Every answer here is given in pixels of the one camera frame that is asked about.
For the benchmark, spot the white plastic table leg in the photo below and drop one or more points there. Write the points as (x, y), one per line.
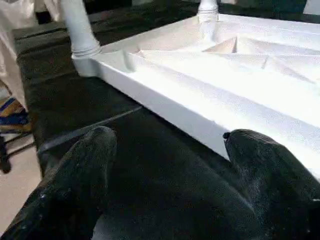
(207, 7)
(80, 30)

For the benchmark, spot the black work mat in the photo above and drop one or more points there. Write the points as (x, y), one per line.
(150, 175)

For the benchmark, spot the black folding stand leg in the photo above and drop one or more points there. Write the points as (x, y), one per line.
(5, 155)

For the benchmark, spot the white cabinet with openings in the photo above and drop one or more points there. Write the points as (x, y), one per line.
(312, 6)

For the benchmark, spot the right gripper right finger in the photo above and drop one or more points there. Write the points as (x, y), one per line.
(280, 195)

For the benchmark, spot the white plastic table top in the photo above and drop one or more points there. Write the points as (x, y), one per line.
(200, 75)

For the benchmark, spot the blue yellow patterned cloth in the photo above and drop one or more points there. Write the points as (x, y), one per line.
(12, 115)

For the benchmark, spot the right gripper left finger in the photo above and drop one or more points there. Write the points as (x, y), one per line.
(75, 187)

